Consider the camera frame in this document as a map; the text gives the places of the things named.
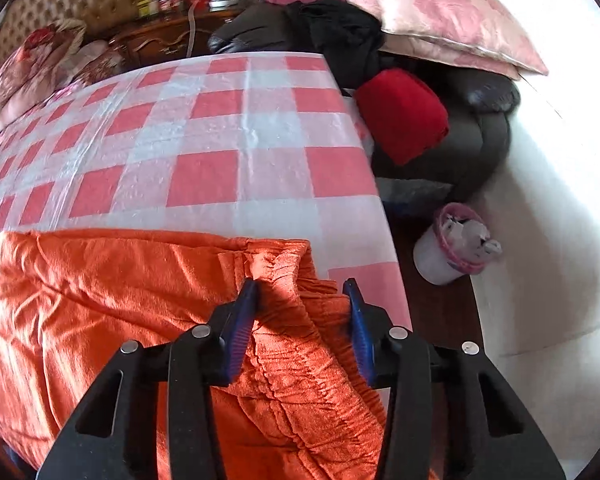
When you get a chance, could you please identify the wooden nightstand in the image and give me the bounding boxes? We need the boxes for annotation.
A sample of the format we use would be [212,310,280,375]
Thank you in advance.
[109,6,246,70]

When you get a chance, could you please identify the pink pillow lower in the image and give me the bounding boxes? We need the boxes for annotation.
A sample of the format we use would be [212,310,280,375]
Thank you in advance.
[382,34,520,80]

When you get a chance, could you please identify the white trash bin pink bag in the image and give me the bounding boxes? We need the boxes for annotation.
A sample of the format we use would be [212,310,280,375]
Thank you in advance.
[413,203,502,286]

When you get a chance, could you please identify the pink floral pillow top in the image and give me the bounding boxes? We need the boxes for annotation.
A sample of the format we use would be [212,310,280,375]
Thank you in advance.
[348,0,548,75]

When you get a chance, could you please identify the orange pants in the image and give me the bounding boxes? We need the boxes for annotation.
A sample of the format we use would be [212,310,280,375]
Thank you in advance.
[0,230,386,479]

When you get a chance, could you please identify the black leather armchair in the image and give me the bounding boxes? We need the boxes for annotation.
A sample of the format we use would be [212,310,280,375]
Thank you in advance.
[208,0,520,208]

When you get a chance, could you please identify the floral bed pillows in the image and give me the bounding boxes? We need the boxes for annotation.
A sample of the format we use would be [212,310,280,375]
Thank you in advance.
[0,18,123,132]

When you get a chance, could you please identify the red white checkered bed cover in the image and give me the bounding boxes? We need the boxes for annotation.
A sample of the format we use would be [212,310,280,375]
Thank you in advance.
[0,52,411,326]

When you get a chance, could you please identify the red cushion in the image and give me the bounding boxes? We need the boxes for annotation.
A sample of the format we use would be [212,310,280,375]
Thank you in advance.
[354,68,449,166]

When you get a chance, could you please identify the black clothing on armchair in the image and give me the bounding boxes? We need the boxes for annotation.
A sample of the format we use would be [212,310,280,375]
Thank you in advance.
[285,0,384,90]

